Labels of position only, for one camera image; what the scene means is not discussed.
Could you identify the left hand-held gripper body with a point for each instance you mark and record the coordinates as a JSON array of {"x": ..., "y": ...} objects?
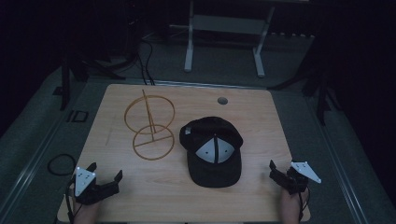
[{"x": 83, "y": 182}]

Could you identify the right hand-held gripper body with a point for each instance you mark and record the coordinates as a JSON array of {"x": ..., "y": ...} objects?
[{"x": 299, "y": 177}]

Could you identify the black baseball cap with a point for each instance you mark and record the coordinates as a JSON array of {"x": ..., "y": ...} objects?
[{"x": 211, "y": 155}]

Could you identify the person's right hand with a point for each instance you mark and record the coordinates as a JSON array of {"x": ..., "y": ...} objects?
[{"x": 291, "y": 206}]

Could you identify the person's left hand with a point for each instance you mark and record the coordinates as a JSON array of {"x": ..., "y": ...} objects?
[{"x": 86, "y": 213}]

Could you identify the grey round table grommet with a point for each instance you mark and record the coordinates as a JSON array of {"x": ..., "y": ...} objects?
[{"x": 222, "y": 100}]

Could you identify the black tripod stand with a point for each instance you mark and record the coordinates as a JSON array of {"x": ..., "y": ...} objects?
[
  {"x": 66, "y": 77},
  {"x": 322, "y": 93}
]

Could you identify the black rectangular floor bracket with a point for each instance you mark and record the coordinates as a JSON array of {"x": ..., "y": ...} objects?
[{"x": 78, "y": 116}]

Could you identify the white metal desk frame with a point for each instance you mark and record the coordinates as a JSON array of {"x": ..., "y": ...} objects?
[{"x": 224, "y": 24}]

